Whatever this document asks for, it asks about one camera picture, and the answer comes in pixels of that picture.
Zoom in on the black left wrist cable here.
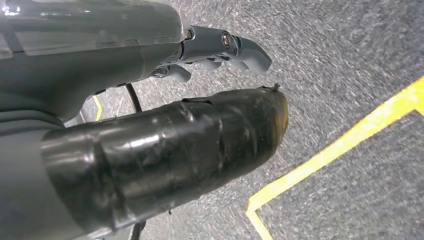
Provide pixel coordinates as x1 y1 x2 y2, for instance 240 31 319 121
124 83 147 240

